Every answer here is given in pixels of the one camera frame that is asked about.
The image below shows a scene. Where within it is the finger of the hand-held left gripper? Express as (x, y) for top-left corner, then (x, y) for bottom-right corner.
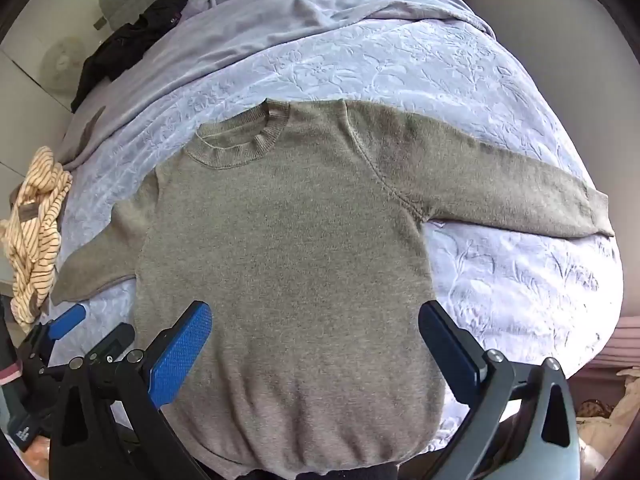
(87, 324), (136, 362)
(20, 304), (87, 362)

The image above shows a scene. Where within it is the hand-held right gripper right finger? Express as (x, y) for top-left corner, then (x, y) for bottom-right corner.
(417, 300), (583, 480)

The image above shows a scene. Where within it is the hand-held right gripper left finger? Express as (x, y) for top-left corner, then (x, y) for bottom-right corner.
(48, 300), (213, 480)

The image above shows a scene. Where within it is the grey knit sweater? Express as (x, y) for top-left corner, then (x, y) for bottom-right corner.
(51, 99), (616, 476)

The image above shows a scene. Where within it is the cream striped garment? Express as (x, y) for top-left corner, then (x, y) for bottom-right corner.
(0, 146), (74, 326)

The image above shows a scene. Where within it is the cream cloth pile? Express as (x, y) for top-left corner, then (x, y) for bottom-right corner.
(575, 366), (640, 463)

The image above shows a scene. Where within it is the white wardrobe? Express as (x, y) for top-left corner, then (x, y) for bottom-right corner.
(0, 5), (101, 201)

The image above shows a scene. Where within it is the white fan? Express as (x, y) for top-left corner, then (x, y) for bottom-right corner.
(42, 35), (83, 93)

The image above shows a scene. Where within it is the black garment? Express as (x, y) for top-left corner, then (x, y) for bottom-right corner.
(70, 0), (188, 113)

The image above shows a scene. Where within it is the lavender embossed floral blanket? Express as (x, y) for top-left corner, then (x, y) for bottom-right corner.
(37, 17), (626, 461)

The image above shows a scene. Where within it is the plain lavender blanket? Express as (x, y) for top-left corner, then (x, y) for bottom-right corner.
(60, 0), (496, 171)

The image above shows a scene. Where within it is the grey quilted headboard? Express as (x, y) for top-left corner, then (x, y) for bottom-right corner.
(98, 0), (221, 31)

